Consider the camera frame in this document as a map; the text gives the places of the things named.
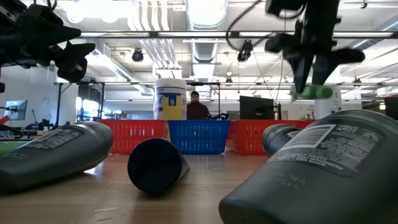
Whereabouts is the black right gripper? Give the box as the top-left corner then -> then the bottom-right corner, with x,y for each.
264,0 -> 366,95

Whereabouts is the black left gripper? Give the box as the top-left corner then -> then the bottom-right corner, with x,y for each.
0,0 -> 96,84

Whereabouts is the grey toiletry bottle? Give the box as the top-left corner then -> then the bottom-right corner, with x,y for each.
218,109 -> 398,224
261,123 -> 304,157
0,121 -> 114,194

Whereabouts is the black capped toiletry tube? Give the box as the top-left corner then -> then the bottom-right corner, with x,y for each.
127,138 -> 191,195

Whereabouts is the black computer monitor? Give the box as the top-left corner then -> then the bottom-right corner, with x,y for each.
239,95 -> 276,121

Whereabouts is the grey computer monitor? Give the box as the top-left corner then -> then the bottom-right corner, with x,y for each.
3,99 -> 28,121

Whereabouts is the black desk equipment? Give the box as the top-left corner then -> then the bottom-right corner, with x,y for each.
24,109 -> 54,131

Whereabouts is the yellow white wipes canister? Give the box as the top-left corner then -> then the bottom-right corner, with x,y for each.
154,77 -> 188,121

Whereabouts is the person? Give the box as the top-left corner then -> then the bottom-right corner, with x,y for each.
186,90 -> 211,121

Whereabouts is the blue plastic basket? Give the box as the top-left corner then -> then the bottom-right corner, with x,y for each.
167,119 -> 231,156

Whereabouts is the black metal rack frame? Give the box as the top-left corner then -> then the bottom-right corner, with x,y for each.
53,80 -> 222,131

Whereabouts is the black overhead camera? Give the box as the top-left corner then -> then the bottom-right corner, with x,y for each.
237,40 -> 254,63

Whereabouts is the black aluminium rig frame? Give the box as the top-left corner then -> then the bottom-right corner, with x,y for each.
79,30 -> 398,39

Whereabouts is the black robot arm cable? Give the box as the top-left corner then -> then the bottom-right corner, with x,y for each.
225,0 -> 264,52

